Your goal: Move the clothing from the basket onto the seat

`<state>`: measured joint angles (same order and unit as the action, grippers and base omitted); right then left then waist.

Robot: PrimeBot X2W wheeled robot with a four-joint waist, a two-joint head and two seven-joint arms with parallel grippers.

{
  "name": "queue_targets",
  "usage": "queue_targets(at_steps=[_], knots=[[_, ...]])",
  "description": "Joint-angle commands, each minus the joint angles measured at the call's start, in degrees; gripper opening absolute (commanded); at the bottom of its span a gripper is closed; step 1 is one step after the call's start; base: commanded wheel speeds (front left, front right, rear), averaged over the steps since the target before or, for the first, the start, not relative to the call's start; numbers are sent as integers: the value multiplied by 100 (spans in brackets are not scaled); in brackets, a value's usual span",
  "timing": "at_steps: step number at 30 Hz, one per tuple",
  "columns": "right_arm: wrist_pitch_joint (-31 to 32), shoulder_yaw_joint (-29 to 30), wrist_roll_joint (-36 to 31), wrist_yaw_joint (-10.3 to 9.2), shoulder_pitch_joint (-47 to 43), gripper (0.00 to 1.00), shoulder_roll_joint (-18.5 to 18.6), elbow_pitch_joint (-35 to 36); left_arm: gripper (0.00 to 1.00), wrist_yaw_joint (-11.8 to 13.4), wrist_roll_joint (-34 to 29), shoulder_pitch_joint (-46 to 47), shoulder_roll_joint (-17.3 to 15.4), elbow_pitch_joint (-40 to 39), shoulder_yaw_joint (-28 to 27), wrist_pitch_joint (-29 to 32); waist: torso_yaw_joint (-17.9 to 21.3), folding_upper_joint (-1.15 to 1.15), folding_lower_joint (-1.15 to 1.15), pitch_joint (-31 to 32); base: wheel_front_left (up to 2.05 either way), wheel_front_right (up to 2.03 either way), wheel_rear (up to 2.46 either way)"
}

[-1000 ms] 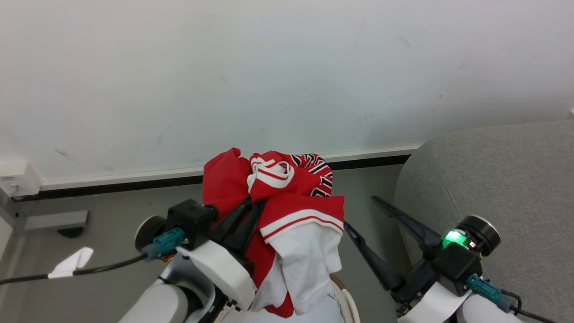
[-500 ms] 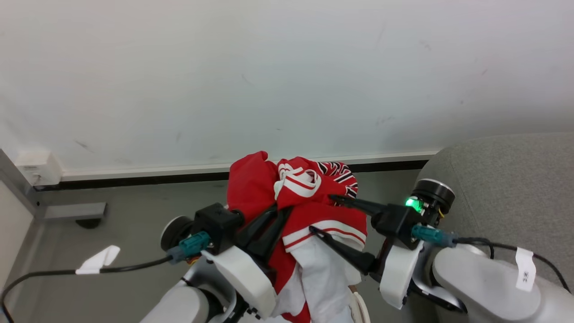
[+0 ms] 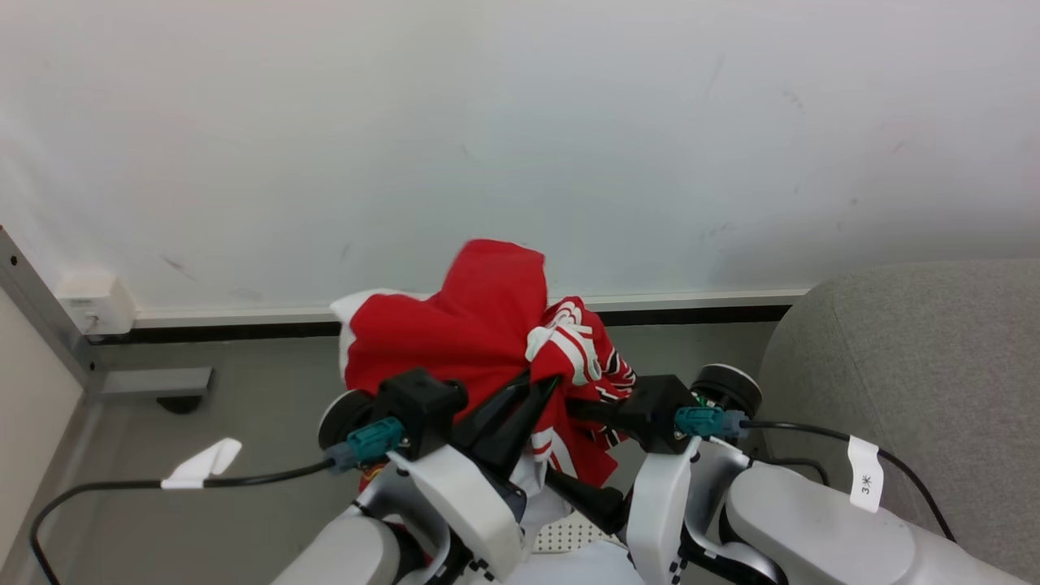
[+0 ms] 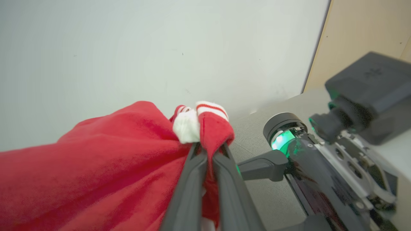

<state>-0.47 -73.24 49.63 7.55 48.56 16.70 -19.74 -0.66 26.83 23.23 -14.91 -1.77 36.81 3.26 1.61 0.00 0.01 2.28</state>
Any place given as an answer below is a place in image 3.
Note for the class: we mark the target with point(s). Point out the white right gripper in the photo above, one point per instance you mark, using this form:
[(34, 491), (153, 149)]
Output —
[(660, 512)]

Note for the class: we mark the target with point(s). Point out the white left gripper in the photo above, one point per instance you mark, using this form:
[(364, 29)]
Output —
[(463, 496)]

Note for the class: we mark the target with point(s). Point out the red and white sports garment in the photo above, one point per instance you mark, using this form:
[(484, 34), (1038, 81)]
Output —
[(463, 325)]

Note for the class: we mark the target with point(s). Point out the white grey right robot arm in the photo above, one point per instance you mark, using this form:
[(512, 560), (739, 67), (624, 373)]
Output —
[(812, 520)]

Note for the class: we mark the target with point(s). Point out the white perforated laundry basket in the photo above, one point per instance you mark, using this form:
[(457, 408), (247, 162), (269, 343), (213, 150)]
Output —
[(569, 540)]

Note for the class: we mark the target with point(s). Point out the black round partition foot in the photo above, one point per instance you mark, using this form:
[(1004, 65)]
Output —
[(180, 404)]

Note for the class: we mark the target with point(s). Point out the grey fabric sofa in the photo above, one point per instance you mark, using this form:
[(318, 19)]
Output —
[(918, 382)]

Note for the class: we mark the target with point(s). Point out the beige partition panel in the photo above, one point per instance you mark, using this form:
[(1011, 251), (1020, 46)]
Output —
[(28, 422)]

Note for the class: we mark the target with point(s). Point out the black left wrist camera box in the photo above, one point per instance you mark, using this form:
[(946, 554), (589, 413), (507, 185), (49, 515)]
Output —
[(418, 406)]

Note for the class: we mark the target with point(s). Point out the white wall baseboard strip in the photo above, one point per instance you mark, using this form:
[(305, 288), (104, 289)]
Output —
[(244, 313)]

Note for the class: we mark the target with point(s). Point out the white wall outlet box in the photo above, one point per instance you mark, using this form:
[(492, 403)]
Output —
[(97, 305)]

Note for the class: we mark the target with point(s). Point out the grey metal frame leg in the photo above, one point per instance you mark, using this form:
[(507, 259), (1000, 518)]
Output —
[(49, 313)]

